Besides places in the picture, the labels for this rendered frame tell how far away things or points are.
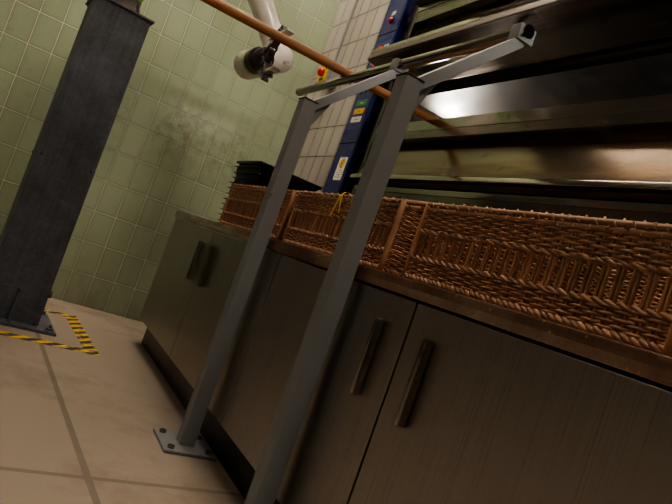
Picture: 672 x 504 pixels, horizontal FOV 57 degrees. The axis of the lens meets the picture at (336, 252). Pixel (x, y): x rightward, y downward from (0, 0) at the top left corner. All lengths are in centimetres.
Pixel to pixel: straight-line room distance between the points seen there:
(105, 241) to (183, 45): 102
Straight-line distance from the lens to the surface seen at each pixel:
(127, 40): 248
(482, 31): 203
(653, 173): 151
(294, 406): 118
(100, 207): 313
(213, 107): 324
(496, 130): 195
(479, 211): 105
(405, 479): 96
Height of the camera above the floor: 54
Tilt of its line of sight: 2 degrees up
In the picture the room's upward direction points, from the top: 20 degrees clockwise
